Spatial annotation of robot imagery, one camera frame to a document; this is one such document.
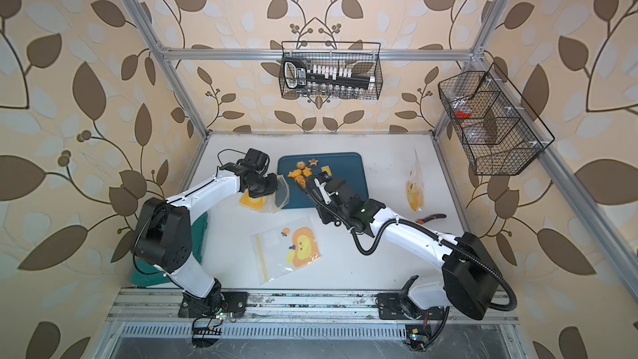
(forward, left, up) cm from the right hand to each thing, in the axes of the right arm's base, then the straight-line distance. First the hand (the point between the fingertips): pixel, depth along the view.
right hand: (320, 203), depth 83 cm
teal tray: (+25, -13, -13) cm, 31 cm away
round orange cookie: (+26, +9, -12) cm, 30 cm away
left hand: (+10, +18, -3) cm, 21 cm away
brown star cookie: (+27, +4, -11) cm, 29 cm away
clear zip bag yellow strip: (-10, +14, -14) cm, 23 cm away
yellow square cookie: (+23, -2, -11) cm, 25 cm away
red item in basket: (+21, -49, +19) cm, 56 cm away
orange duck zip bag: (+5, +19, -7) cm, 21 cm away
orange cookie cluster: (+20, +9, -11) cm, 25 cm away
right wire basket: (+10, -55, +20) cm, 60 cm away
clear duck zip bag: (+7, -34, -2) cm, 35 cm away
